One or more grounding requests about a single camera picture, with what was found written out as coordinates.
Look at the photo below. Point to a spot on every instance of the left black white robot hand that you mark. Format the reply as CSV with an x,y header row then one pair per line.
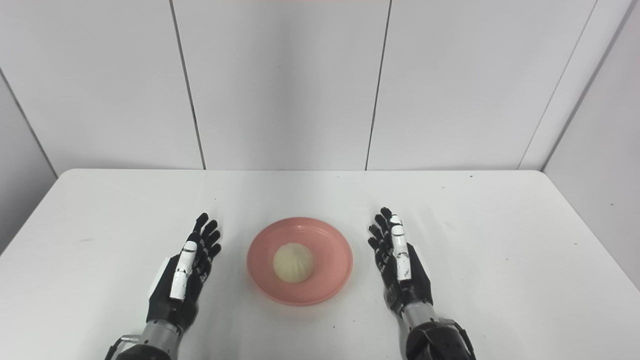
x,y
182,285

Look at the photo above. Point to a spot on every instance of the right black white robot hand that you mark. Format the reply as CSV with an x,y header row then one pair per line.
x,y
402,272

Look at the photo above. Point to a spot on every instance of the pink round plate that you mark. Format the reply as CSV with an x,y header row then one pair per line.
x,y
330,270

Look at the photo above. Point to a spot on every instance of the white steamed bun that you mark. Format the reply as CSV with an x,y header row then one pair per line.
x,y
293,263

